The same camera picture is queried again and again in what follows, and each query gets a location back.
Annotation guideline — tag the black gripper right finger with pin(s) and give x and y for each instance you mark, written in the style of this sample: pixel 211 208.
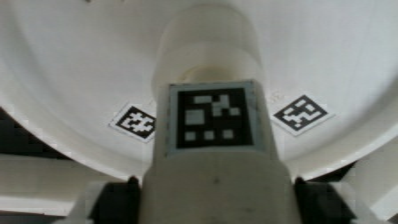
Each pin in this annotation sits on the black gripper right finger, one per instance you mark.
pixel 322 207

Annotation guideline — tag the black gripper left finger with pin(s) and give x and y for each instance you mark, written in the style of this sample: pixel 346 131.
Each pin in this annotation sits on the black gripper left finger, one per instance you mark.
pixel 118 202

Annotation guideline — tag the white cylindrical table leg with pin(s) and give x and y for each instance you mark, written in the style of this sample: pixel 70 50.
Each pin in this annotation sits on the white cylindrical table leg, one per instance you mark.
pixel 218 182

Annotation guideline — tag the white round table top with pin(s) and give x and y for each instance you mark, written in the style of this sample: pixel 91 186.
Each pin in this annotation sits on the white round table top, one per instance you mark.
pixel 81 50

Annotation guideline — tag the white front border bar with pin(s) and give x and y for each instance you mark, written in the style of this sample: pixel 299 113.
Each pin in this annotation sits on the white front border bar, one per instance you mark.
pixel 42 184

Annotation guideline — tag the white border bar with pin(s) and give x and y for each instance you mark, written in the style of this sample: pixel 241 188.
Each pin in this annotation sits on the white border bar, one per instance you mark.
pixel 42 184
pixel 372 184

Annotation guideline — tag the white right border bar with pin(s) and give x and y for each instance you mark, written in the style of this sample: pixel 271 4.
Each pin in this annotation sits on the white right border bar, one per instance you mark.
pixel 372 184

